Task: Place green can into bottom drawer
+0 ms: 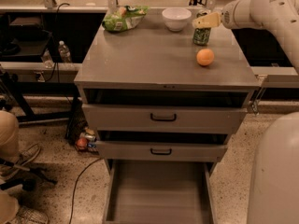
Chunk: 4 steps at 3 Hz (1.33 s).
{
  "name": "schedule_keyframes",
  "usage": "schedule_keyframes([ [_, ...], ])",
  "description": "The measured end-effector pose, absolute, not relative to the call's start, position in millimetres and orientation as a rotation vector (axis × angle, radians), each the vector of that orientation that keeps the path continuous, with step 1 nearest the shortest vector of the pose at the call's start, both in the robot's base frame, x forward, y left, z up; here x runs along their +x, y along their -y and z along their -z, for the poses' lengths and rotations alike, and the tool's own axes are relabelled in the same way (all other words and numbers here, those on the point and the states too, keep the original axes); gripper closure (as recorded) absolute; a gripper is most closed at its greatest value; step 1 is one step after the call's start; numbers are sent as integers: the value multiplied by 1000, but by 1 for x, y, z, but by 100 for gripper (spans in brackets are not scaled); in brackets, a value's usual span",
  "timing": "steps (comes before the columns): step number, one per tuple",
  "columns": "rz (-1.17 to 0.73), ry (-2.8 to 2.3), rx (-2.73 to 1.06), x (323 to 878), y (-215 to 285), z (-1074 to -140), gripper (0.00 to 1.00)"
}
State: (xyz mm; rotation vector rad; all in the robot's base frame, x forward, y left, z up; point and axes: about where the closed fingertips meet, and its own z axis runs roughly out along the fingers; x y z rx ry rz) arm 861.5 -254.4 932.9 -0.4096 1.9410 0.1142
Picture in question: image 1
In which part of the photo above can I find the grey sneaker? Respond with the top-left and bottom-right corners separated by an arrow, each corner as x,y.
0,144 -> 41,181
9,206 -> 49,224

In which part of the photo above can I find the grey sneaker upper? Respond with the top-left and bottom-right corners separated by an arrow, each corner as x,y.
0,144 -> 41,181

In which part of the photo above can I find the grey metal drawer cabinet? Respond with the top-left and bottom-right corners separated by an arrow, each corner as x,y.
74,7 -> 261,179

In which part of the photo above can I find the red apple on floor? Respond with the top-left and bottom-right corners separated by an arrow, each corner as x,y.
76,138 -> 88,150

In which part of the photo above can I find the green chip bag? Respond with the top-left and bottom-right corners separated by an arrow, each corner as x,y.
102,6 -> 149,33

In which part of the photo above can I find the grey open bottom drawer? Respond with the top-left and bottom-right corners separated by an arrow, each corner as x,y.
103,160 -> 217,224

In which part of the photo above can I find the grey middle drawer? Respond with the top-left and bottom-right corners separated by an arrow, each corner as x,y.
96,141 -> 227,162

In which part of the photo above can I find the grey top drawer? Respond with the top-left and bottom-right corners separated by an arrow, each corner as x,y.
82,105 -> 247,134

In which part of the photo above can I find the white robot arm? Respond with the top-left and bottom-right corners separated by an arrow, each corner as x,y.
192,0 -> 299,224

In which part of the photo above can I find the black mesh basket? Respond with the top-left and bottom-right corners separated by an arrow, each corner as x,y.
65,103 -> 88,146

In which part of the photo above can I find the black table leg frame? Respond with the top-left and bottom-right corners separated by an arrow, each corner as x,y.
0,69 -> 78,123

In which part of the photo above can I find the white ceramic bowl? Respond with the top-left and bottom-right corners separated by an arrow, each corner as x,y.
162,7 -> 192,32

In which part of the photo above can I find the green soda can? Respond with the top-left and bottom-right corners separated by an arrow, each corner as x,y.
192,28 -> 211,46

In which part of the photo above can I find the black chair base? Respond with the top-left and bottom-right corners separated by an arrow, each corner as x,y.
0,158 -> 57,191

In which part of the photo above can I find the grey sneaker lower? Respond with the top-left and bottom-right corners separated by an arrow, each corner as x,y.
9,206 -> 49,224

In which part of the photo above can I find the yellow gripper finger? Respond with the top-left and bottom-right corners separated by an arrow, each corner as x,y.
192,12 -> 221,29

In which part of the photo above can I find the orange fruit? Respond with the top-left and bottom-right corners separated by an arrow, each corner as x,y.
196,49 -> 214,66

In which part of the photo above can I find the black floor cable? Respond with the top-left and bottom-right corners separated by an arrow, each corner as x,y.
68,158 -> 103,224

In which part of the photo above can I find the clear water bottle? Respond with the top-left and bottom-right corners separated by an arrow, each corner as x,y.
58,41 -> 72,63
41,49 -> 54,69

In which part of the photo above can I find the silver can on floor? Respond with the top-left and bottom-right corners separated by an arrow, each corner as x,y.
79,133 -> 96,142

